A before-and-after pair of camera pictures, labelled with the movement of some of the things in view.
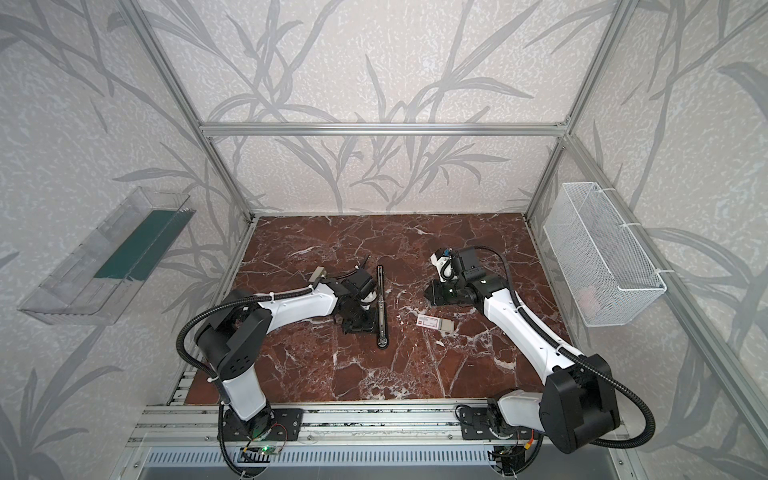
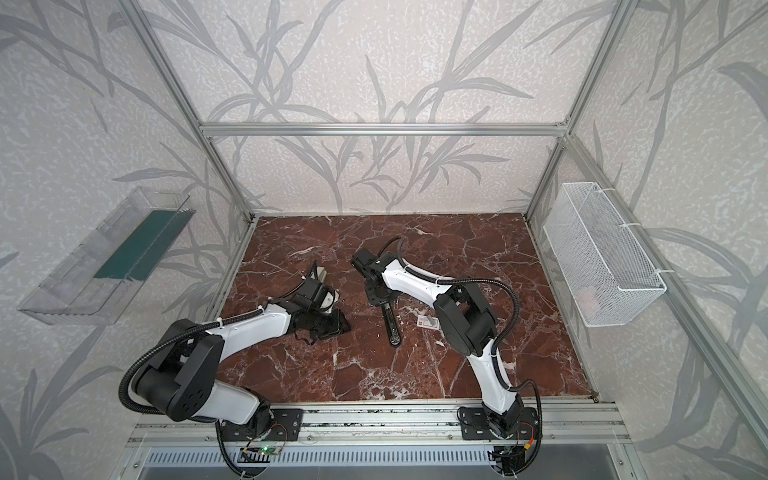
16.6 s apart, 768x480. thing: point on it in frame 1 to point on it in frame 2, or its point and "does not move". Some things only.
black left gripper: (355, 321) to (315, 291)
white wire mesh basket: (608, 270) does not move
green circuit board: (268, 449) does not move
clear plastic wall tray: (97, 278) does not move
